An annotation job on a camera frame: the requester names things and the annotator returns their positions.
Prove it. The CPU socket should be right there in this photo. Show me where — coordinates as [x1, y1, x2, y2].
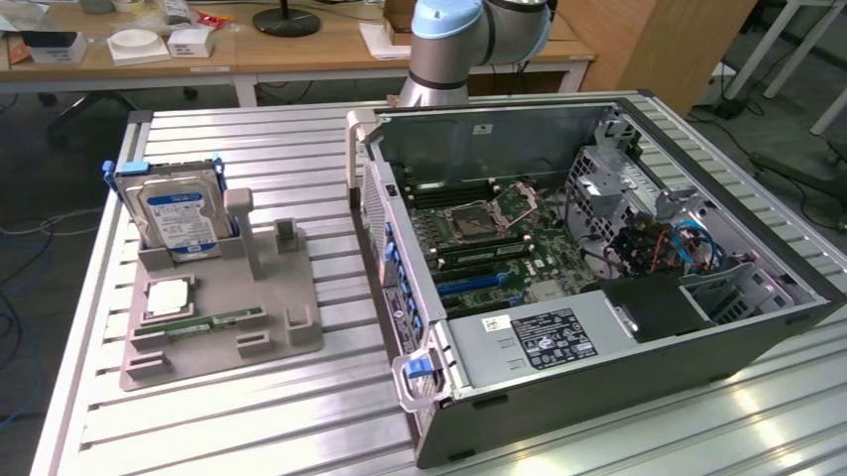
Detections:
[446, 201, 508, 240]

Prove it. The black RAM slot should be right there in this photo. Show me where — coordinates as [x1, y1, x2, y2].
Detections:
[410, 190, 497, 202]
[414, 196, 498, 209]
[408, 184, 496, 196]
[404, 178, 494, 191]

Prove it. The blue expansion slot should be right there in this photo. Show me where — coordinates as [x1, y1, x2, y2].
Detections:
[432, 270, 518, 298]

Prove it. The metal socket cover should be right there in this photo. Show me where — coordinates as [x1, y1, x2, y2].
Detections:
[486, 181, 542, 230]

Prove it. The grey power supply with label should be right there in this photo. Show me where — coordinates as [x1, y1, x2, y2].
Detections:
[446, 290, 640, 389]

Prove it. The grey plastic parts rack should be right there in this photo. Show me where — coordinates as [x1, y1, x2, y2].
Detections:
[116, 187, 325, 393]

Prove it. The perforated metal drive cage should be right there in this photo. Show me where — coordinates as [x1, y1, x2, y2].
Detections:
[568, 143, 667, 220]

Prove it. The hard disk with blue carrier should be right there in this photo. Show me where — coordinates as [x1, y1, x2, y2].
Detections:
[97, 157, 230, 263]

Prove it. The green RAM stick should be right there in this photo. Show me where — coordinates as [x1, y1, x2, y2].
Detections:
[134, 309, 264, 339]

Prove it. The white paper stack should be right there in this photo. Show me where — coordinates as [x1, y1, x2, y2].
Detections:
[358, 22, 413, 61]

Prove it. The open black PC case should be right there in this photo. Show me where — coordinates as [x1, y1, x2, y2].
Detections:
[344, 93, 847, 470]

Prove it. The silver CPU chip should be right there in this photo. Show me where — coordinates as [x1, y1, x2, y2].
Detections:
[144, 281, 196, 315]

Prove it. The wooden desk with white legs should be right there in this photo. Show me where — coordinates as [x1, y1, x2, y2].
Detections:
[0, 0, 596, 108]

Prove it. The brown cardboard box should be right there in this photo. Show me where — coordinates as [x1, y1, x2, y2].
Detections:
[381, 0, 417, 47]

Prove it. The grey metal disk bay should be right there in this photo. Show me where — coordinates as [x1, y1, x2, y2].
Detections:
[677, 261, 776, 324]

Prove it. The black round lamp base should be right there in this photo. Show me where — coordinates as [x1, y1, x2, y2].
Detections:
[253, 0, 322, 39]

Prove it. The white box with label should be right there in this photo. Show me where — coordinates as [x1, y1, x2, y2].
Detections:
[165, 27, 217, 59]

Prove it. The wooden cabinet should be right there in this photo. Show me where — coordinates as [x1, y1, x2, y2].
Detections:
[553, 0, 760, 116]

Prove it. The red packet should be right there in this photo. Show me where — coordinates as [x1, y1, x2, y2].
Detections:
[196, 12, 238, 32]

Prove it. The black chair base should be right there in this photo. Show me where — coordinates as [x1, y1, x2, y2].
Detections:
[749, 140, 847, 200]
[37, 90, 141, 146]

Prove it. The white round plastic holder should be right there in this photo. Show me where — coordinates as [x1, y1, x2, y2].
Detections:
[105, 29, 173, 66]

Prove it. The white box with black device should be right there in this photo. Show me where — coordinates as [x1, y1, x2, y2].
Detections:
[18, 30, 89, 65]

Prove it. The red wire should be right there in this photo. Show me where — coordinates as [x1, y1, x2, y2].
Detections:
[644, 225, 672, 273]

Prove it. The blue wire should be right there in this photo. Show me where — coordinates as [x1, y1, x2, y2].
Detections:
[671, 221, 728, 273]

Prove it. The white table frame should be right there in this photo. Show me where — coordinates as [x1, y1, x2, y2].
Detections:
[723, 0, 847, 136]

